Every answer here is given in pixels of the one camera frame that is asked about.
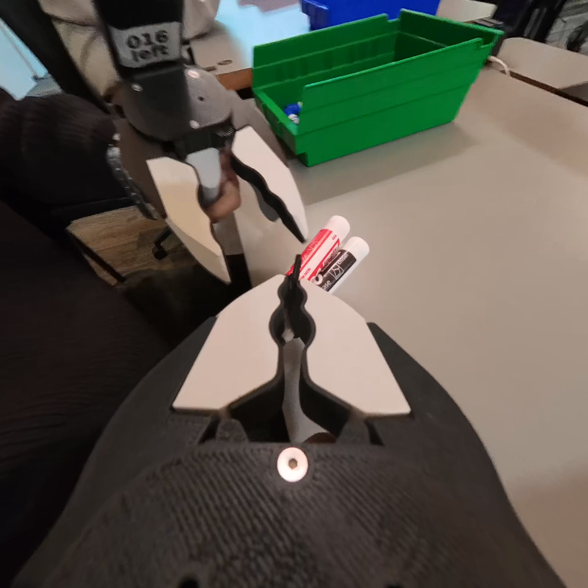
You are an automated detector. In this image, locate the grey desk with wooden edge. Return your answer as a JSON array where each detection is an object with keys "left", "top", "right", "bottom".
[
  {"left": 188, "top": 0, "right": 314, "bottom": 89},
  {"left": 115, "top": 36, "right": 588, "bottom": 588}
]

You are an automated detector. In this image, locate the black dry erase marker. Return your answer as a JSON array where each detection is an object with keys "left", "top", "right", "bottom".
[{"left": 316, "top": 236, "right": 371, "bottom": 296}]

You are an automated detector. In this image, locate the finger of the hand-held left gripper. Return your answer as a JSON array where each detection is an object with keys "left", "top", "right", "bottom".
[
  {"left": 146, "top": 157, "right": 231, "bottom": 283},
  {"left": 230, "top": 125, "right": 309, "bottom": 243}
]

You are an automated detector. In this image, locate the blue plastic bin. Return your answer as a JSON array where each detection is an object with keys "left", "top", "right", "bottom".
[{"left": 301, "top": 0, "right": 443, "bottom": 31}]

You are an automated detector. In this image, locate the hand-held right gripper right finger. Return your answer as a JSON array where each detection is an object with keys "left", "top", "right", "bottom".
[{"left": 299, "top": 279, "right": 412, "bottom": 435}]

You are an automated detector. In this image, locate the person's left hand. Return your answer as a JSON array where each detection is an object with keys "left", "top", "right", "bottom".
[{"left": 203, "top": 149, "right": 241, "bottom": 223}]

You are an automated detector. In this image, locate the person's black clothing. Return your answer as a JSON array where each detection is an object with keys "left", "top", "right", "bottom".
[{"left": 0, "top": 202, "right": 219, "bottom": 577}]

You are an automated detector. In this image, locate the red dry erase marker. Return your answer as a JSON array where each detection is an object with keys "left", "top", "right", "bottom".
[{"left": 286, "top": 215, "right": 352, "bottom": 282}]

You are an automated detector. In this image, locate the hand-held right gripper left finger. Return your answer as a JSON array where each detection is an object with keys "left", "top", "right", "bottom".
[{"left": 171, "top": 275, "right": 289, "bottom": 416}]

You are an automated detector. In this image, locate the person's left forearm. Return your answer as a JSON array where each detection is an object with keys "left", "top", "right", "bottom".
[{"left": 0, "top": 89, "right": 118, "bottom": 213}]

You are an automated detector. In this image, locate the green plastic bin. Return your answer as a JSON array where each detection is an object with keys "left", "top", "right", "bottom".
[{"left": 252, "top": 9, "right": 505, "bottom": 167}]

